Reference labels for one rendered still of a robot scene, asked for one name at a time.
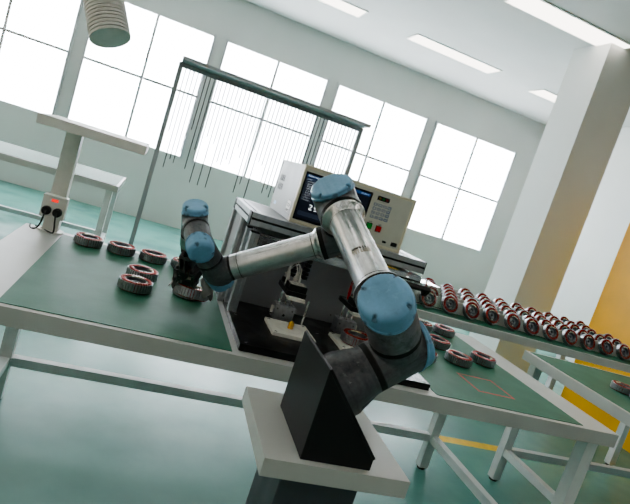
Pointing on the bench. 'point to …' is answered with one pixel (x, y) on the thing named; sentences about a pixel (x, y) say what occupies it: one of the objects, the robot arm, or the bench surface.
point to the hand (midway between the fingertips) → (192, 292)
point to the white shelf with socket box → (54, 214)
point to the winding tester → (393, 216)
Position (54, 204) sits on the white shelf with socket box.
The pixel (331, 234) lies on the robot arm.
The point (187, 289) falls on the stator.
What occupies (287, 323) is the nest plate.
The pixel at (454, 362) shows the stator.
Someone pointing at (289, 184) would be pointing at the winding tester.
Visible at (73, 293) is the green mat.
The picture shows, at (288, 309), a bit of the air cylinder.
